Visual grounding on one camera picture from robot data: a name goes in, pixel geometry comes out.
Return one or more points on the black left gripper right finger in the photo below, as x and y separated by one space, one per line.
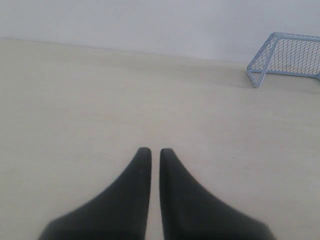
190 212

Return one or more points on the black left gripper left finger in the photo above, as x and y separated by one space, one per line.
120 212

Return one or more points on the white mesh mini goal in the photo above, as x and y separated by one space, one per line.
286 54

